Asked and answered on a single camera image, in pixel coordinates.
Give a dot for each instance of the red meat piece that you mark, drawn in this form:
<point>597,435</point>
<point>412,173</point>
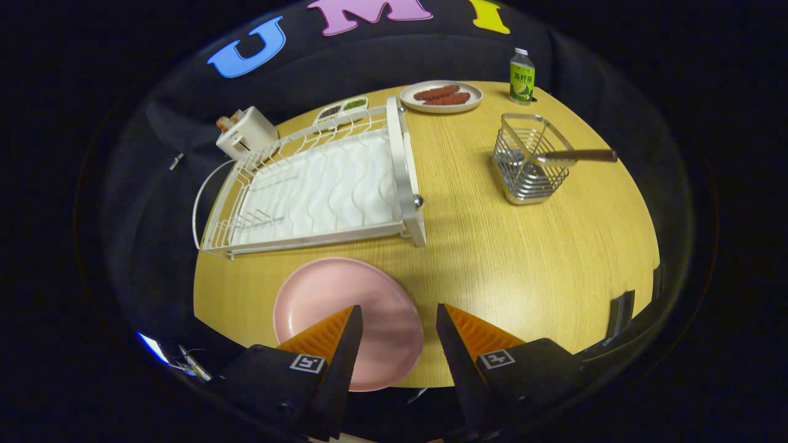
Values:
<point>436,93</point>
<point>448,99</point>

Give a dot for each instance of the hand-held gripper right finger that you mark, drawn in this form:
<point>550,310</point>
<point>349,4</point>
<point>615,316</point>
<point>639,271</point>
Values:
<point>458,369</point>

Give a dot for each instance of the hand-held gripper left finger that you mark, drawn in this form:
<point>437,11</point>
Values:
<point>341,381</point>

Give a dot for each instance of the white divided tray of beans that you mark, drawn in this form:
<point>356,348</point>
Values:
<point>341,109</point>

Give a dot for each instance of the cream plate with meat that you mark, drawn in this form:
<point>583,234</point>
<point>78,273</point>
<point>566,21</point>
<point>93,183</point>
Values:
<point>409,101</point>

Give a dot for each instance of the pink plate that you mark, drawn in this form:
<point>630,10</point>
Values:
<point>345,289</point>

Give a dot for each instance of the toast slice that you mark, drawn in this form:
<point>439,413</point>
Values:
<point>237,115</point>
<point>223,123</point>

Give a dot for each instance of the silver cloth clip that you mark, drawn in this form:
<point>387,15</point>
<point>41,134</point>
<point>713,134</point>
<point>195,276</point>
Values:
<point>176,161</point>

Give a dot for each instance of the green label drink bottle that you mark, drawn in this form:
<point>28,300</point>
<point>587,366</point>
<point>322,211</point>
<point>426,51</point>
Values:
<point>521,80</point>

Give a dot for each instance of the computer monitor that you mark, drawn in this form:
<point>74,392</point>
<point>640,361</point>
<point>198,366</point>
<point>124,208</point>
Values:
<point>154,347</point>

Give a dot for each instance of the white toaster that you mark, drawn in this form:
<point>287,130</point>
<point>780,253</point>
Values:
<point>249,135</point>

